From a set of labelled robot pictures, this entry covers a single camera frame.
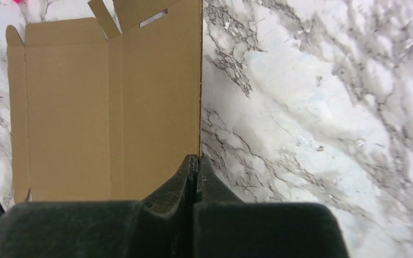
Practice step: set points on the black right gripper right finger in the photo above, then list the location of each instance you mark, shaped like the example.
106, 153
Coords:
226, 226

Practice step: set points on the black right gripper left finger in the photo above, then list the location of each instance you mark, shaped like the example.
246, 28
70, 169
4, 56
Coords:
160, 225

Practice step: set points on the brown cardboard box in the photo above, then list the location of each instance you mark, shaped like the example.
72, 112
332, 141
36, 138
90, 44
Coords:
103, 109

